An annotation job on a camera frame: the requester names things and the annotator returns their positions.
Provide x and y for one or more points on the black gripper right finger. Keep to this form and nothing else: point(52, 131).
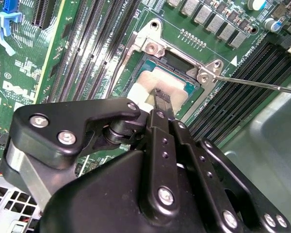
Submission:
point(198, 160)

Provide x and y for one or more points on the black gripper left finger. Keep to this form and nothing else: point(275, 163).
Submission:
point(63, 121)

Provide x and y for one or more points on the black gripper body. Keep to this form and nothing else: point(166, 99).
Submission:
point(99, 199)

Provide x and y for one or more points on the metal locking lever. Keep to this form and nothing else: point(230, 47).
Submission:
point(289, 90)
point(109, 87)

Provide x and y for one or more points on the square CPU chip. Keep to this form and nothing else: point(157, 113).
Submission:
point(165, 77)

